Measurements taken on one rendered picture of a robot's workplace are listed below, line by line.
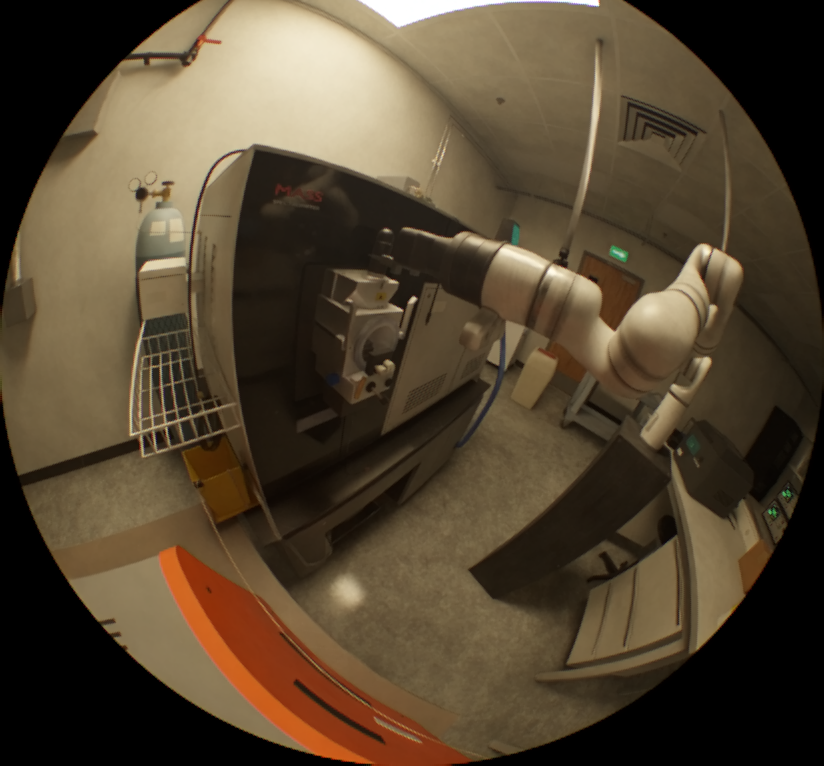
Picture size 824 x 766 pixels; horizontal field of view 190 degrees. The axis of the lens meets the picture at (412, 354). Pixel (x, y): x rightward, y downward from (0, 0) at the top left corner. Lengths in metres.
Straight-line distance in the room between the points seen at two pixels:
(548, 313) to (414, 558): 1.39
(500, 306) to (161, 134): 1.52
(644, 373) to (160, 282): 0.75
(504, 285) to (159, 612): 0.41
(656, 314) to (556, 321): 0.09
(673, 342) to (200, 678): 0.42
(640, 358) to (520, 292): 0.12
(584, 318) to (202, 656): 0.40
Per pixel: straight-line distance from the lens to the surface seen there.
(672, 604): 1.31
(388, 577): 1.41
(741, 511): 2.21
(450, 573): 1.52
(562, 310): 0.22
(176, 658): 0.26
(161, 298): 0.63
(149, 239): 1.09
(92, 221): 1.54
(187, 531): 0.76
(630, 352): 0.23
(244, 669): 0.24
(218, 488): 0.57
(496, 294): 0.23
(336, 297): 0.36
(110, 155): 1.55
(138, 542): 0.82
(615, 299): 4.12
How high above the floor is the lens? 1.36
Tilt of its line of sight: 25 degrees down
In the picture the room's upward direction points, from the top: 17 degrees clockwise
